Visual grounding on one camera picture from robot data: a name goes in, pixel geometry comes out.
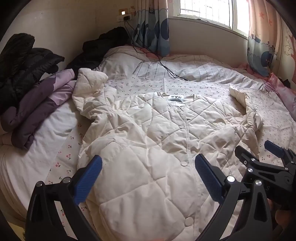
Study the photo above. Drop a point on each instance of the wall power socket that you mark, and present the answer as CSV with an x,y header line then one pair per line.
x,y
120,18

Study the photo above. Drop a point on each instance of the wall light switch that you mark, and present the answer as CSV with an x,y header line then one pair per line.
x,y
123,11

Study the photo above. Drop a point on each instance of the pink ruffled pillow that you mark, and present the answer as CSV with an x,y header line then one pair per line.
x,y
284,91

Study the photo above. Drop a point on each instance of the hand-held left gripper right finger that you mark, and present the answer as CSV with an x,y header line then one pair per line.
x,y
208,178

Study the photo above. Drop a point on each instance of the cartoon print curtain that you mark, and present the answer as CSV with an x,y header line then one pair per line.
x,y
261,53
152,30

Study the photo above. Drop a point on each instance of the black clothing heap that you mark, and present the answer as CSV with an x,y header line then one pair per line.
x,y
97,48

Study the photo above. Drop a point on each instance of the cream wardrobe with tree decal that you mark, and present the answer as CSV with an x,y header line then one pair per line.
x,y
289,46

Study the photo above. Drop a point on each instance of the bed with cherry print cover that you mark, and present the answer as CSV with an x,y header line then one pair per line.
x,y
208,76

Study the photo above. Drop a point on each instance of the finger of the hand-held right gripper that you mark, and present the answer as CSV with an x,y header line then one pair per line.
x,y
275,148
254,165

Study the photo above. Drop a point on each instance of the black puffer jacket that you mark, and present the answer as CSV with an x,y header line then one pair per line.
x,y
23,64

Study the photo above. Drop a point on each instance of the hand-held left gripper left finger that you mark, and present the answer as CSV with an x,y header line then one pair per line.
x,y
89,179

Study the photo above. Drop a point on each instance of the person's right hand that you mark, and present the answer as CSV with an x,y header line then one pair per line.
x,y
281,217

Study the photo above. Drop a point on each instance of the purple jacket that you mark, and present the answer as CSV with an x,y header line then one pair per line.
x,y
34,102

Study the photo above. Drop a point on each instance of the cream quilted jacket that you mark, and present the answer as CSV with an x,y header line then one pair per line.
x,y
148,139

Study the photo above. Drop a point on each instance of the window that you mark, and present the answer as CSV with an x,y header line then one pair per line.
x,y
203,9

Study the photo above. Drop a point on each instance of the cartoon wall sticker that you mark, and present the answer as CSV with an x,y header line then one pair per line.
x,y
132,10

